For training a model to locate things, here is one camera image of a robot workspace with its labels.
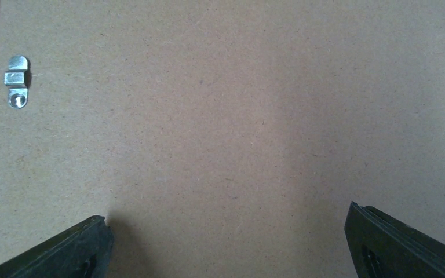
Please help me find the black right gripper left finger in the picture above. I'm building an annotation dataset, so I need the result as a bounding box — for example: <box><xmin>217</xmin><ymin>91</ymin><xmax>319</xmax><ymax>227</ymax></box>
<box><xmin>0</xmin><ymin>215</ymin><xmax>114</xmax><ymax>277</ymax></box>

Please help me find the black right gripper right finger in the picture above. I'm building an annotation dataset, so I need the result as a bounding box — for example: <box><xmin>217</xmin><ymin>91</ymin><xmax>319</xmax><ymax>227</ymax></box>
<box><xmin>344</xmin><ymin>202</ymin><xmax>445</xmax><ymax>277</ymax></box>

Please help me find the brown cardboard backing board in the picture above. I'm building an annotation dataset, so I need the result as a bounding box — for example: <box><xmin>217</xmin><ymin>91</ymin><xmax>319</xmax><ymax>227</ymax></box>
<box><xmin>0</xmin><ymin>1</ymin><xmax>445</xmax><ymax>277</ymax></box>

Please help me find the silver metal hanger clip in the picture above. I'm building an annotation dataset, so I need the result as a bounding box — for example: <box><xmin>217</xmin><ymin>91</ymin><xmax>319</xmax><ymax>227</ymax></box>
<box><xmin>3</xmin><ymin>55</ymin><xmax>30</xmax><ymax>109</ymax></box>

